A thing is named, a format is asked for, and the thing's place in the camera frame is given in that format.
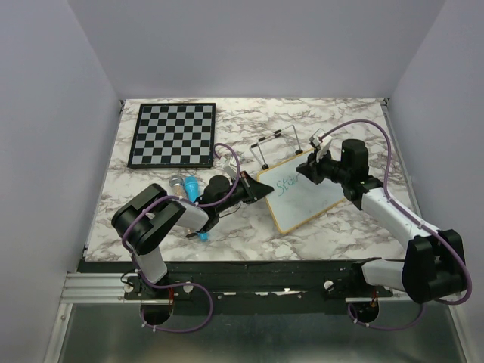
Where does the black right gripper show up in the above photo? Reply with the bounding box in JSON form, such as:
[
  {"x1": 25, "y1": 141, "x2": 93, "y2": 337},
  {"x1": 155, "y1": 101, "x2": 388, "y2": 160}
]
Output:
[{"x1": 296, "y1": 146, "x2": 350, "y2": 185}]

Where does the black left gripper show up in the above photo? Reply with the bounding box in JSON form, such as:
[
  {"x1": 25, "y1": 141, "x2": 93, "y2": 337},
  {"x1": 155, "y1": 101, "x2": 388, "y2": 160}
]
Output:
[{"x1": 216, "y1": 171, "x2": 273, "y2": 214}]

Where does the yellow framed whiteboard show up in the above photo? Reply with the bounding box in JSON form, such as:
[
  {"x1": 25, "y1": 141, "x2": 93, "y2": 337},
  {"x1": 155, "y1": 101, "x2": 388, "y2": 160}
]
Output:
[{"x1": 256, "y1": 150, "x2": 345, "y2": 234}]

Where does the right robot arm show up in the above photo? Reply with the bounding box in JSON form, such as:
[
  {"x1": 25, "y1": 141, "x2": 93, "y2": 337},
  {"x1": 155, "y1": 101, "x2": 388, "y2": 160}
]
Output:
[{"x1": 296, "y1": 137, "x2": 469, "y2": 304}]

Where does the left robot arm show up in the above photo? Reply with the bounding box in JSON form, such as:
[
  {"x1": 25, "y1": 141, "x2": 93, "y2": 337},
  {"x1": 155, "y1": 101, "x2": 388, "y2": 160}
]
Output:
[{"x1": 111, "y1": 171, "x2": 274, "y2": 299}]

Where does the blue toy microphone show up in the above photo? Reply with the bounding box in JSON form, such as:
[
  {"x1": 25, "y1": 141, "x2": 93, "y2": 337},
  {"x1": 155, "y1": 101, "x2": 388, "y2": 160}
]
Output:
[{"x1": 184, "y1": 176, "x2": 209, "y2": 242}]

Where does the black white chessboard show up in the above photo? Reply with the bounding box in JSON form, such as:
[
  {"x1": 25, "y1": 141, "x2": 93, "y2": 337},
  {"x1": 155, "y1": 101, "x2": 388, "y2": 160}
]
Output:
[{"x1": 128, "y1": 103, "x2": 216, "y2": 169}]

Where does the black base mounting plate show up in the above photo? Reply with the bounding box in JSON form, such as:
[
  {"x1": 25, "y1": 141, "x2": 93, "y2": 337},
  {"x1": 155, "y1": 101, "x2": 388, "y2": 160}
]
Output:
[{"x1": 77, "y1": 260, "x2": 392, "y2": 318}]

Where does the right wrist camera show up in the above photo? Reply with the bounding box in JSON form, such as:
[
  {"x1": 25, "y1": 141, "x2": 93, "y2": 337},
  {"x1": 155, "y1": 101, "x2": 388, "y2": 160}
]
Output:
[{"x1": 309, "y1": 129, "x2": 332, "y2": 161}]

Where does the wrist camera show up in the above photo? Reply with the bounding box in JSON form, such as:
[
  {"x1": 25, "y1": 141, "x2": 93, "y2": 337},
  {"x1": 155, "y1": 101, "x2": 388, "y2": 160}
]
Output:
[
  {"x1": 309, "y1": 129, "x2": 332, "y2": 161},
  {"x1": 222, "y1": 157, "x2": 239, "y2": 178}
]

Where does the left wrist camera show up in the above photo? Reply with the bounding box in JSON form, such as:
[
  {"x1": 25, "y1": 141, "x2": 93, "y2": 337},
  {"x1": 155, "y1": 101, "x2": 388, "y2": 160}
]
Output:
[{"x1": 222, "y1": 157, "x2": 239, "y2": 178}]

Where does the wire whiteboard stand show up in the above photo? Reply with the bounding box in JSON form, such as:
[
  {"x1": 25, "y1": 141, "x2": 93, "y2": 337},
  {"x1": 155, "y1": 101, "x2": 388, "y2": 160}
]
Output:
[{"x1": 249, "y1": 124, "x2": 303, "y2": 170}]

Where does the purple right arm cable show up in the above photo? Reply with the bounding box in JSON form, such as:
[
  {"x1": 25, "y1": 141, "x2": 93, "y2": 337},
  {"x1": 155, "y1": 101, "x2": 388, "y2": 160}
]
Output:
[{"x1": 321, "y1": 119, "x2": 473, "y2": 330}]

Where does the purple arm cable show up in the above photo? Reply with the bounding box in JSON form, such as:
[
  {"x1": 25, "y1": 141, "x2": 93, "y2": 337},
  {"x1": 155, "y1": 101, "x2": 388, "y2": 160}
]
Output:
[
  {"x1": 120, "y1": 143, "x2": 243, "y2": 334},
  {"x1": 321, "y1": 119, "x2": 473, "y2": 330}
]

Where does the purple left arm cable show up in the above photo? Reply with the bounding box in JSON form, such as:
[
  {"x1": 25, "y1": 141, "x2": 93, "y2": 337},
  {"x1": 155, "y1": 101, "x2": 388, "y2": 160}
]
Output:
[{"x1": 120, "y1": 143, "x2": 243, "y2": 334}]

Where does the aluminium rail frame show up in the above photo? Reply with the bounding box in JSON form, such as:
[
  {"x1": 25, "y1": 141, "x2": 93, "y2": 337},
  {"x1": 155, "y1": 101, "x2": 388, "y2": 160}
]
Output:
[{"x1": 41, "y1": 98, "x2": 470, "y2": 363}]

